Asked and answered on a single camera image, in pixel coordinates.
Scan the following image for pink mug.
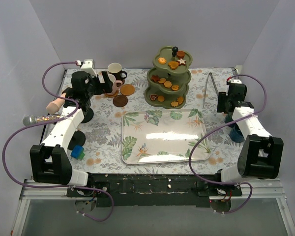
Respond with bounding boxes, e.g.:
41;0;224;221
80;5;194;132
106;74;123;95

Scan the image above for light wooden coaster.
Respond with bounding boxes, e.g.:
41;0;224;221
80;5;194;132
104;90;119;98
120;84;135;96

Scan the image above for cream mug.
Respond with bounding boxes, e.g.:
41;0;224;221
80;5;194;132
107;62;127;80

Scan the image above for metal serving tongs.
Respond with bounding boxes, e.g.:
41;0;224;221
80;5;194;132
203;72;223;109

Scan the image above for orange flower cookie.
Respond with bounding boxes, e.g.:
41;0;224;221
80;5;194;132
171;101;179;107

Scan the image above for brown star cookie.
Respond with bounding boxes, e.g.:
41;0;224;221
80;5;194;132
151;75;160;83

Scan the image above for white-iced star cookie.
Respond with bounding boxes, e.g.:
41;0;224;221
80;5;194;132
177;59;186;66

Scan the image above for brown heart cookie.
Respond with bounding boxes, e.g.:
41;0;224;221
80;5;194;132
168;61;179;70

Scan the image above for dark chocolate round cookie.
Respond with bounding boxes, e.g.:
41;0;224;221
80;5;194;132
176;51;185;59

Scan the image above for leaf-patterned white tray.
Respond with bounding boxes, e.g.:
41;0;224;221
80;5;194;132
121;108;211;165

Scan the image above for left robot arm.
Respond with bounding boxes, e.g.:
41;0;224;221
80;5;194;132
29;71;113;197

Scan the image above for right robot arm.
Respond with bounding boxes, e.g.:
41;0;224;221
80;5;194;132
212;79;284;196

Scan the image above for dark blue mug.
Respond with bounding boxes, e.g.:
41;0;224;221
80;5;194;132
229;125;245;143
224;113;235;128

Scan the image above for red iced heart cookie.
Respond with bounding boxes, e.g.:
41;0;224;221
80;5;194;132
149;94;158;101

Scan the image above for green three-tier cake stand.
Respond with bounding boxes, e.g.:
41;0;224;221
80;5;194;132
145;46;193;109

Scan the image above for floral tablecloth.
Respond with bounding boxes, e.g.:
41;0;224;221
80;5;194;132
69;68;242;175

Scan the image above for silver glitter microphone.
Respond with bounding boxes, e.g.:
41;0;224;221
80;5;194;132
22;114;63;127

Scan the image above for blue toy block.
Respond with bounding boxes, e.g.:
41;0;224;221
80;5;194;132
70;145;84;160

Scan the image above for green toy block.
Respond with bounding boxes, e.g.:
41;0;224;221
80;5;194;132
79;151;85;160

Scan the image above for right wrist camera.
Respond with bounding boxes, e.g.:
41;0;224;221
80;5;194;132
226;77;242;85

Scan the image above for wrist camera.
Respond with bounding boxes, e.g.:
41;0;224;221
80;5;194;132
80;59;98;77
226;77;242;85

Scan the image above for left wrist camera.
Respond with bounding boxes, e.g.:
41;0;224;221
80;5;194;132
80;59;98;77

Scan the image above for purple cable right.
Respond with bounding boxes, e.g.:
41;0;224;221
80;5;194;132
188;74;267;214

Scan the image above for purple cable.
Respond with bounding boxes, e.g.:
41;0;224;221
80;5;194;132
1;60;115;223
188;74;267;214

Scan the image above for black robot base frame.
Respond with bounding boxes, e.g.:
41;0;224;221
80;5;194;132
66;174;242;207

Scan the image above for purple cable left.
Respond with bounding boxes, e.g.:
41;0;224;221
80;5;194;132
1;60;115;223

